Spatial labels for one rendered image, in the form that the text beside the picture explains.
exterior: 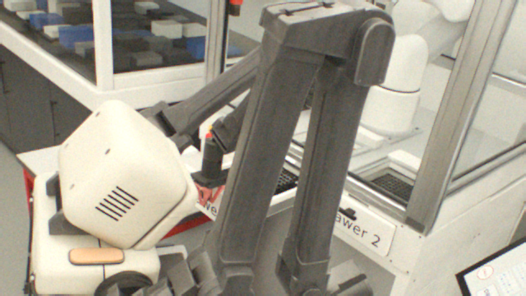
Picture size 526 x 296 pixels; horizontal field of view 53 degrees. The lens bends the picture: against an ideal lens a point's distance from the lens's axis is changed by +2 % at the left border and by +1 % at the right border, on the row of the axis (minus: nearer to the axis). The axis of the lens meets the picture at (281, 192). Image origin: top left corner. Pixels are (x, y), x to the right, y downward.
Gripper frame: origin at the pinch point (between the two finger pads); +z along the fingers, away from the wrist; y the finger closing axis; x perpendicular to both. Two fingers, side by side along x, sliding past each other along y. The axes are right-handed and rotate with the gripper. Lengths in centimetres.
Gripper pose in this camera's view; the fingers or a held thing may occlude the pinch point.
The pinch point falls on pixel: (206, 201)
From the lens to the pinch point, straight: 152.4
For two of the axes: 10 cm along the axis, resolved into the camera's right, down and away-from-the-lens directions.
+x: -7.3, -4.3, 5.3
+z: -1.9, 8.7, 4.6
